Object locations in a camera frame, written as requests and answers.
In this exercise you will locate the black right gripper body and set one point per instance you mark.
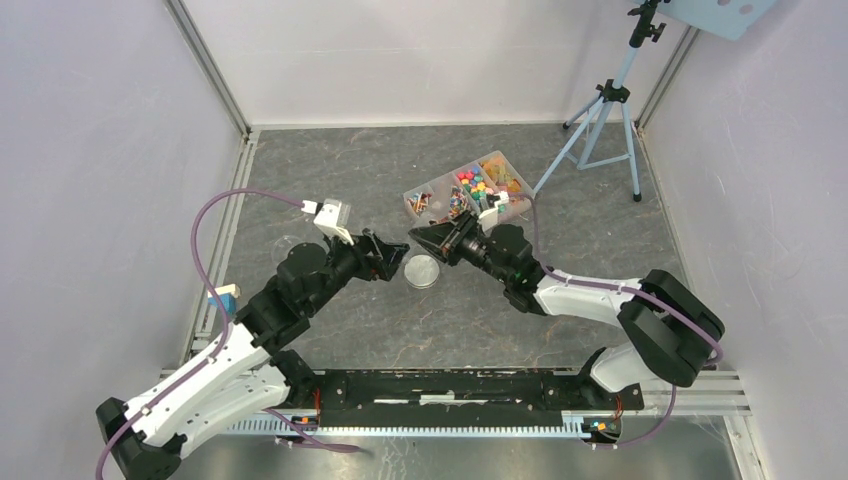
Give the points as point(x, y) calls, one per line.
point(468, 242)

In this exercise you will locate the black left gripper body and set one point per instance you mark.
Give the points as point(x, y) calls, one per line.
point(365, 266)

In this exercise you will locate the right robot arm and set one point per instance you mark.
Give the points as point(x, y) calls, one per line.
point(671, 334)

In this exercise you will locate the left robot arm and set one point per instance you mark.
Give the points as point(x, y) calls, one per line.
point(248, 367)

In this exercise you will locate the clear compartment candy tray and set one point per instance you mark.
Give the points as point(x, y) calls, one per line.
point(473, 187)

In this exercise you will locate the clear round jar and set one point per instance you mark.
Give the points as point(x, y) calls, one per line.
point(282, 247)

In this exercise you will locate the blue and white block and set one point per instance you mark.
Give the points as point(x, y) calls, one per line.
point(228, 298)

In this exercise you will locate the light blue perforated board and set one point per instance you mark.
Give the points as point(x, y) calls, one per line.
point(726, 19)

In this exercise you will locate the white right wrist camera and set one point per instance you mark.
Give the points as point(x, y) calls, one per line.
point(494, 205)

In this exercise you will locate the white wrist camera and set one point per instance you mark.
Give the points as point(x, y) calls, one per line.
point(330, 217)
point(494, 205)

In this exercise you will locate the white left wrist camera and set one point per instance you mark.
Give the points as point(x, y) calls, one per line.
point(330, 217)

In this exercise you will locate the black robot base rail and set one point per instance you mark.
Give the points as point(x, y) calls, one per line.
point(454, 398)

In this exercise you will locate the light blue camera tripod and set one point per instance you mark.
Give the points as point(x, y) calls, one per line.
point(588, 123)

